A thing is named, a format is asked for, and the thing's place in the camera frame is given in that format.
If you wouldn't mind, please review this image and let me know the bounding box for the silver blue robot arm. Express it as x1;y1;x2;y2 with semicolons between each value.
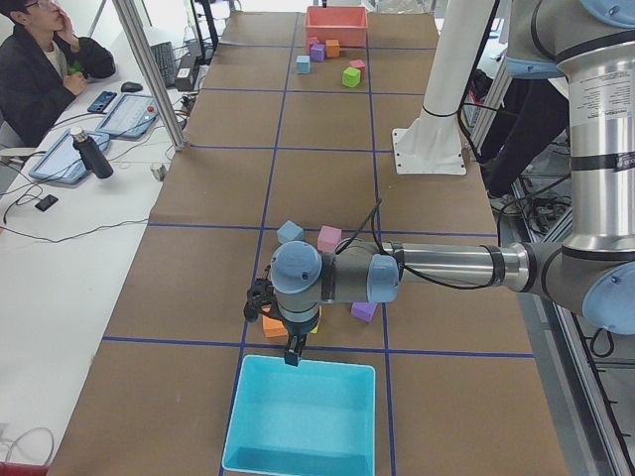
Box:
266;1;634;366

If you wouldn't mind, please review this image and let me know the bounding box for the red plastic bin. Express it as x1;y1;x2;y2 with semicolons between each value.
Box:
305;6;368;48

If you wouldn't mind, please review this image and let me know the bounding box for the white camera pedestal column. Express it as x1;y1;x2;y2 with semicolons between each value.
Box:
392;0;499;176

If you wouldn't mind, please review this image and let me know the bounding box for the near orange foam block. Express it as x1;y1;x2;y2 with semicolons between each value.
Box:
262;315;288;338

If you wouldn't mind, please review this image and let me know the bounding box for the near blue-cased tablet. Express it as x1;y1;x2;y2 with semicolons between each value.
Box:
29;127;114;184

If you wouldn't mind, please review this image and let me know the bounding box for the aluminium frame post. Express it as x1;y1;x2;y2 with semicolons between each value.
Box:
113;0;187;152

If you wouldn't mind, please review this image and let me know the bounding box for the black cable on desk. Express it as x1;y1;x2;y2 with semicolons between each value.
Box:
0;148;150;244

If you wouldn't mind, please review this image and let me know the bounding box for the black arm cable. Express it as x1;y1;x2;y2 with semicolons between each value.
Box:
332;197;505;292

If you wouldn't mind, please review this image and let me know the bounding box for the blue-cased tablet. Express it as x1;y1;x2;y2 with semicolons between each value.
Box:
96;93;158;139
29;127;114;184

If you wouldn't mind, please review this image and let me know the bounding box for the seated person in black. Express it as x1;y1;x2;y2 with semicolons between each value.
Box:
1;1;116;147

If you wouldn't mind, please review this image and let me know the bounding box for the cyan plastic bin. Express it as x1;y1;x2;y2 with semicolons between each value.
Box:
221;355;376;475

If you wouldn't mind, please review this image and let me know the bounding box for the green foam block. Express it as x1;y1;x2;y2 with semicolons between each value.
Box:
341;66;362;88

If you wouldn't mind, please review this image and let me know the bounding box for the far purple foam block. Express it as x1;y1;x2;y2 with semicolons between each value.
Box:
310;43;326;62

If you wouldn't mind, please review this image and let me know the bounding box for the far blue-cased tablet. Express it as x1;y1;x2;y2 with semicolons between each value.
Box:
96;93;158;139

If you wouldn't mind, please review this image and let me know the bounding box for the small silver can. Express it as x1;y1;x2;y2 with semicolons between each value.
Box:
150;163;167;181

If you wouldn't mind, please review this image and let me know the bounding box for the black computer mouse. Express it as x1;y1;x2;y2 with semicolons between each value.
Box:
120;81;144;93

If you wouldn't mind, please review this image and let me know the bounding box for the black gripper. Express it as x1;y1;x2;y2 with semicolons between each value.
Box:
283;319;311;367

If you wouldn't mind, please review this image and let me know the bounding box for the black keyboard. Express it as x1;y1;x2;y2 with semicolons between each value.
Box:
150;42;178;88

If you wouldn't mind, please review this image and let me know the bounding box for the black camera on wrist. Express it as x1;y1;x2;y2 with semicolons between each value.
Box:
243;278;275;323

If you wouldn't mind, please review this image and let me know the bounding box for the purple foam block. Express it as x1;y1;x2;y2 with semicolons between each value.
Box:
310;43;326;62
350;302;378;323

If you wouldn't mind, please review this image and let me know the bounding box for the orange foam block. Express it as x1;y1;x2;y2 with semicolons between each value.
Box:
324;39;340;58
262;315;288;338

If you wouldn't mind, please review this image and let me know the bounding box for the light blue foam block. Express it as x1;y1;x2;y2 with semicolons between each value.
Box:
277;220;305;244
296;55;312;74

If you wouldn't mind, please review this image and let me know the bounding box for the far orange foam block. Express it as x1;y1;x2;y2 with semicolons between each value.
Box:
324;39;340;58

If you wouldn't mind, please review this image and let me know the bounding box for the black water bottle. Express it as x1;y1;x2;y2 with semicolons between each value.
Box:
69;126;114;179

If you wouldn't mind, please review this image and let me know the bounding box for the near pink foam block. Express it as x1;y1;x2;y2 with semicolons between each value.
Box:
317;225;342;253

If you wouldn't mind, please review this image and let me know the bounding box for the far dark pink foam block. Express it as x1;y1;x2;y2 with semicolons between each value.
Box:
348;59;366;79

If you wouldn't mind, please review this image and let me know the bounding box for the near purple foam block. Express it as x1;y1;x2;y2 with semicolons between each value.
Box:
350;302;378;323

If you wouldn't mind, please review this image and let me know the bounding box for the small black phone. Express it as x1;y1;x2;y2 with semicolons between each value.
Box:
35;194;59;212

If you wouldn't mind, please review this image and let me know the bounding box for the blue smartphone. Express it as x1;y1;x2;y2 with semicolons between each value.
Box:
87;91;117;113

